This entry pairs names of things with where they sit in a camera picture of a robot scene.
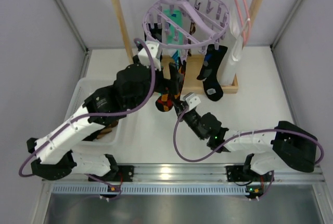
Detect wooden clothes rack frame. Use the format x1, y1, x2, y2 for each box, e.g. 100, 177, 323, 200
104, 0, 273, 95

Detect green sock rear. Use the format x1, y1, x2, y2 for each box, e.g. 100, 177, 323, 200
163, 9, 185, 45

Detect purple round clip hanger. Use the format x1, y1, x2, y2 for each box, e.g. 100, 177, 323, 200
143, 0, 230, 54

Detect argyle red orange sock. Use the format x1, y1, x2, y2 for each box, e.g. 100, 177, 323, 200
155, 61, 187, 112

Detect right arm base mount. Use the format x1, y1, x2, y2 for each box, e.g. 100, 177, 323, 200
226, 165, 273, 183

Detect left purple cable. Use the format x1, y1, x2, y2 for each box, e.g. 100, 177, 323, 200
18, 37, 158, 177

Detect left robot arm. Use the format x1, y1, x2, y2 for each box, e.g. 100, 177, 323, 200
27, 63, 184, 181

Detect green sock front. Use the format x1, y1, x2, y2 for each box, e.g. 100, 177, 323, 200
167, 49, 181, 68

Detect grey slotted cable duct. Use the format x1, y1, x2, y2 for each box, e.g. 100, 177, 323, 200
52, 183, 260, 195

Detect black blue grey sock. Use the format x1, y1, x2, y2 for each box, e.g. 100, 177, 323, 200
197, 44, 228, 102

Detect green sock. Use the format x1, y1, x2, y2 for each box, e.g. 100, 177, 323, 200
167, 49, 181, 68
163, 9, 185, 45

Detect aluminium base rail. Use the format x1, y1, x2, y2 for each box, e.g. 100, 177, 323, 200
41, 163, 326, 183

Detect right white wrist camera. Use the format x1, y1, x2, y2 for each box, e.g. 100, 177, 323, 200
183, 92, 201, 111

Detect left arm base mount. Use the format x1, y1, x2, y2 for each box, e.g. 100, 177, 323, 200
93, 165, 135, 182

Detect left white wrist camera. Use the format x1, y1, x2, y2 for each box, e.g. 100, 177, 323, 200
138, 41, 162, 71

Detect brown socks in basket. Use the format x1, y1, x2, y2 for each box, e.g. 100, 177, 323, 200
92, 120, 119, 140

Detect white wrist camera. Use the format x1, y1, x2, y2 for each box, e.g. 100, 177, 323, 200
138, 41, 162, 71
183, 92, 201, 111

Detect pink wire hanger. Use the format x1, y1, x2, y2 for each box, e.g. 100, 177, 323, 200
230, 0, 252, 45

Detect white cloth on hanger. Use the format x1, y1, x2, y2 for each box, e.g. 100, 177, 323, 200
220, 6, 244, 86

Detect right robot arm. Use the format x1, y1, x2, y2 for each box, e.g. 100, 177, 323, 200
172, 100, 319, 180

